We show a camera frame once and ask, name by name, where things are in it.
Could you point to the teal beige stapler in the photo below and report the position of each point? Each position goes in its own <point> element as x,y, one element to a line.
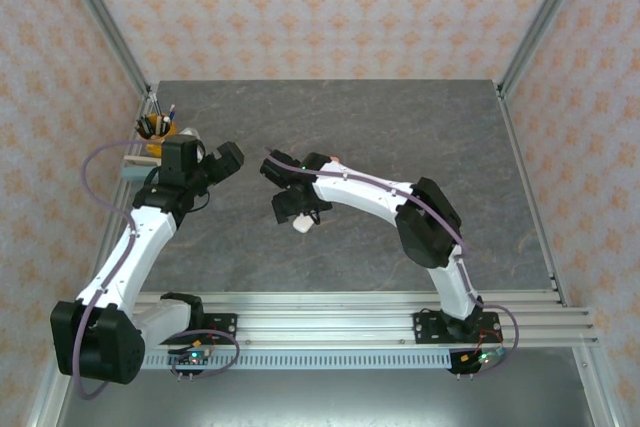
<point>135,174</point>

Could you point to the blue white pen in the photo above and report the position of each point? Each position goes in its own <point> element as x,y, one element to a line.
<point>172,111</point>

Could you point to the aluminium frame post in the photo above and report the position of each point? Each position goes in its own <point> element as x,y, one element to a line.
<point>103,17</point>
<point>546,17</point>

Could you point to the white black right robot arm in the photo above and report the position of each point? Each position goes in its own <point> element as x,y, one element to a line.
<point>360,194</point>

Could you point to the white marker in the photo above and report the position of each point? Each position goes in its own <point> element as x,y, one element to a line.
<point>166,123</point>

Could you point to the small controller circuit board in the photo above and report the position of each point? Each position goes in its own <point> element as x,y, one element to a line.
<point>192,358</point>
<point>482,358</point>

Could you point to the aluminium table side rail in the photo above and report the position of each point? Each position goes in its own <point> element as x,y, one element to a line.
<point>532,197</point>
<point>100,247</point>

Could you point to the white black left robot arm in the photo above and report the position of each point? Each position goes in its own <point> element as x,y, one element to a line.
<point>155,232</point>

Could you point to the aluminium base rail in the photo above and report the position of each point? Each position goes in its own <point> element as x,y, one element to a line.
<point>325,319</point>

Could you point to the silver pen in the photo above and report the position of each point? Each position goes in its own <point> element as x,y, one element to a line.
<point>156,106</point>

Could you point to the white earbud charging case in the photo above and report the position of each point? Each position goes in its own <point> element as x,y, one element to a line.
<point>302,226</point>

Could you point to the yellow pen holder cup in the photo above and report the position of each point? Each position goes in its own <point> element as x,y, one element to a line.
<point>154,149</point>

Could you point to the grey metal panel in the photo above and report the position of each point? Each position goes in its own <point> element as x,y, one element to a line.
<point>325,397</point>

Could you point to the black pen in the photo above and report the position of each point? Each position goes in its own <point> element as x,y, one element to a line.
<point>145,125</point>

